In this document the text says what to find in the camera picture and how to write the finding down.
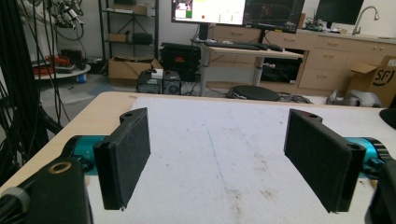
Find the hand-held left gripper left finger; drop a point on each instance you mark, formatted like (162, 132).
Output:
(124, 161)

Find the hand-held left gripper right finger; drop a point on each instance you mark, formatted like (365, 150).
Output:
(320, 168)

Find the grey plastic device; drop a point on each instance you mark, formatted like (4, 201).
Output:
(358, 99)

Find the black computer unit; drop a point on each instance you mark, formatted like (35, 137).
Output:
(172, 83)
(148, 84)

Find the black rounded object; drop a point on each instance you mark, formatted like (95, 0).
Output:
(389, 118)

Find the large plain cardboard box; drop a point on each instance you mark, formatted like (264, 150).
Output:
(124, 70)

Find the blue and white roll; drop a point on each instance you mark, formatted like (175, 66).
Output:
(81, 78)

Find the small white box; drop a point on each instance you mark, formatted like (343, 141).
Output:
(157, 73)

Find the white table mat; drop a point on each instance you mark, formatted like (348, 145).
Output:
(218, 130)

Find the black round cushion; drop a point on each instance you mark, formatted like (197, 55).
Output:
(253, 92)

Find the light wooden cabinet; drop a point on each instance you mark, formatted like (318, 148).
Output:
(327, 62)

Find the cardboard box with black print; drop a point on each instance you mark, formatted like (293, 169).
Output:
(383, 81)

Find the round white table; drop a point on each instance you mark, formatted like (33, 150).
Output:
(62, 74)

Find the black equipment case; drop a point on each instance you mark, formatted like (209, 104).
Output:
(180, 60)

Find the standing desk with white legs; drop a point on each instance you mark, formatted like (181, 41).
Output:
(280, 53)

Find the small cardboard box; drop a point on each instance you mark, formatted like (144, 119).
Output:
(117, 37)

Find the black bag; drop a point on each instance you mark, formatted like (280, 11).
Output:
(142, 38)

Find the black computer mouse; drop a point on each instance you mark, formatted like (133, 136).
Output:
(274, 48)

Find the black metal shelf rack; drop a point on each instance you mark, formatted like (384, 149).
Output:
(155, 28)

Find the green circuit board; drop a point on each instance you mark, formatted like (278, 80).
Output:
(315, 25)

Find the metal faucet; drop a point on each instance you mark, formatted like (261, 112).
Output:
(358, 25)

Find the black keyboard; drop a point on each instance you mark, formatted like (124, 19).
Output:
(233, 45)

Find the dark computer monitor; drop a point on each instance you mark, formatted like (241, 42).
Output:
(274, 15)

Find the black monitor on counter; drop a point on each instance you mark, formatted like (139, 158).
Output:
(339, 9)

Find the lit computer monitor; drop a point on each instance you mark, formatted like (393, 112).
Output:
(218, 9)

